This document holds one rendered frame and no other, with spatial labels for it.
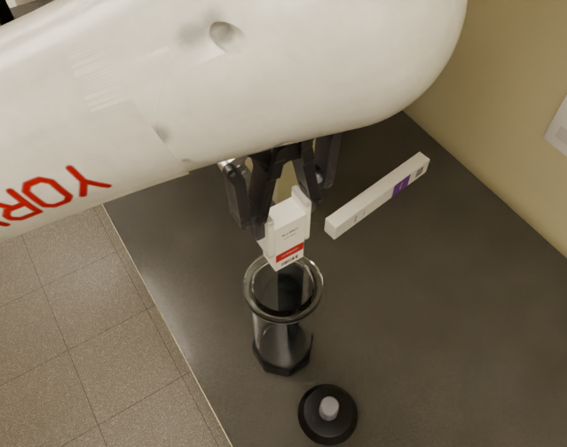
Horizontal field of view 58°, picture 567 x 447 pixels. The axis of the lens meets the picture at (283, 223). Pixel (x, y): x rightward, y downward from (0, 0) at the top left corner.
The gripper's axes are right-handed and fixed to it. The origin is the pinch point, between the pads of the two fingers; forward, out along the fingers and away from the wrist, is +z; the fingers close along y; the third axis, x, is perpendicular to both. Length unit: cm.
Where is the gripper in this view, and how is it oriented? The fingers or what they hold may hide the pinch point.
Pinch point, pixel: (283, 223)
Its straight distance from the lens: 58.1
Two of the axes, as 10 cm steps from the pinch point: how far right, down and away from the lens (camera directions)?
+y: -8.4, 4.4, -3.1
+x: 5.4, 6.9, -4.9
